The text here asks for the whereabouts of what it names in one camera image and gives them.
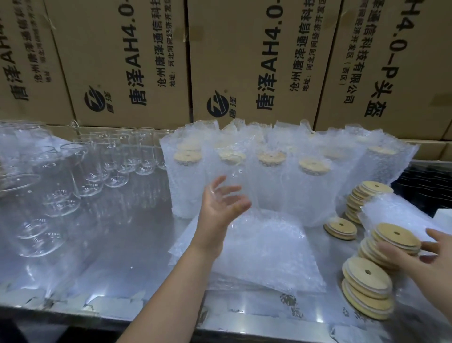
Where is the person's right hand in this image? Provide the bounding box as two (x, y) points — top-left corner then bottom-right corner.
(376, 228), (452, 320)

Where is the person's left hand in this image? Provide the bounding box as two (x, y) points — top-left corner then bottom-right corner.
(189, 176), (252, 257)

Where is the person's left forearm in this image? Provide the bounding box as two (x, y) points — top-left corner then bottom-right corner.
(117, 244), (220, 343)

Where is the pile of bamboo lids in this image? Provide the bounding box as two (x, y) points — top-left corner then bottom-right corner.
(323, 180), (423, 321)

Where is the lying bubble wrap bag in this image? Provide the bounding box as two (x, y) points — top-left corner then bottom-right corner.
(357, 192), (442, 248)

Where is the row of bubble-wrapped lidded glasses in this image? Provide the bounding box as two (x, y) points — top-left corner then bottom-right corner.
(159, 118), (420, 227)

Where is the white foam block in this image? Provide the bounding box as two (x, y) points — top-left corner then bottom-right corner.
(432, 208), (452, 231)

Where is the stack of flat bubble bags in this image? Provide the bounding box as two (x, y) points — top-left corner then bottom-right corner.
(169, 208), (326, 294)

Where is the black mesh crate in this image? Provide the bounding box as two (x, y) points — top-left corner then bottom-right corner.
(390, 162), (452, 218)

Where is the plain cardboard box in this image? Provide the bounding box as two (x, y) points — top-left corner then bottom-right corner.
(410, 139), (452, 162)

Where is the large printed cardboard box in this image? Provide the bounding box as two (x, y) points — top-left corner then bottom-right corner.
(186, 0), (342, 132)
(314, 0), (452, 141)
(0, 0), (75, 126)
(43, 0), (194, 128)

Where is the group of clear glass cups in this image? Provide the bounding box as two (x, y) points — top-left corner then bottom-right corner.
(0, 119), (175, 259)

